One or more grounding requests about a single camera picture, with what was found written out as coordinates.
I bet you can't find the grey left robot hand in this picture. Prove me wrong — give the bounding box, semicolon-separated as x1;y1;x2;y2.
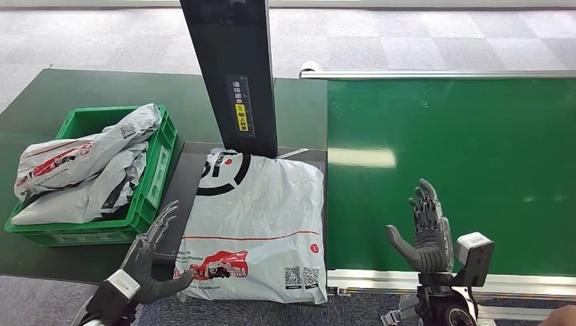
120;200;196;306

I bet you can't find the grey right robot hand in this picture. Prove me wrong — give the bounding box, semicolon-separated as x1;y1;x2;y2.
386;178;454;274

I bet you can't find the white mailer bag black logo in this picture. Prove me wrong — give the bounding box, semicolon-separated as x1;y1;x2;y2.
173;147;329;306

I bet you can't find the aluminium conveyor crossbar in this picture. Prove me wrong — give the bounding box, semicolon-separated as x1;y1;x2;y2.
477;304;554;321

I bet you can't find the green conveyor belt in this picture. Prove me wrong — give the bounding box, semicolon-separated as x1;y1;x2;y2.
327;78;576;276

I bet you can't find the green plastic crate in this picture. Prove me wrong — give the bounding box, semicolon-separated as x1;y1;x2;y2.
4;105;178;247

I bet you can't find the plain grey mailer bag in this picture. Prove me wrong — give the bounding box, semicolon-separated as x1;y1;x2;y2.
10;142;149;226

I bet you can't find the white mailer bag red print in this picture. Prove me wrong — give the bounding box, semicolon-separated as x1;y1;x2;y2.
13;103;162;202

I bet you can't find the person's hand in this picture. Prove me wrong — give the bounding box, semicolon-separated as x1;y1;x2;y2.
537;305;576;326

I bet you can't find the yellow black column label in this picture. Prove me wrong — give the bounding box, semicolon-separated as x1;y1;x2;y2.
223;74;256;139

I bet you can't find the dark green table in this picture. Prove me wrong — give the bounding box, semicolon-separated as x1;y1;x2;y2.
0;68;329;308

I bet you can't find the black scanner column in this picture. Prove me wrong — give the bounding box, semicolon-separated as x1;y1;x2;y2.
179;0;278;159

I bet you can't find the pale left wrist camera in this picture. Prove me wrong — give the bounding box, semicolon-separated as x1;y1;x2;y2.
85;269;142;324

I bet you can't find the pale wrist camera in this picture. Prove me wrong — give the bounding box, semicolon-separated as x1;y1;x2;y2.
85;269;142;324
452;232;495;289

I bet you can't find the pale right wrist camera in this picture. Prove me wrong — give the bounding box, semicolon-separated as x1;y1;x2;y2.
452;232;495;289

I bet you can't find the grey conveyor leg bracket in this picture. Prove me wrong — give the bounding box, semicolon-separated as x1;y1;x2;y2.
381;294;425;326

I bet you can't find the wide aluminium conveyor rail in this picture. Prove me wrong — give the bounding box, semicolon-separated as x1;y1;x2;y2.
327;269;576;300

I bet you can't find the black scanner base plate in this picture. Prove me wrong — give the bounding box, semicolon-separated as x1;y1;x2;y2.
151;141;328;271

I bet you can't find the thin aluminium conveyor rail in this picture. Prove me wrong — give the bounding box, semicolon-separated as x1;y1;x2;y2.
299;60;576;80

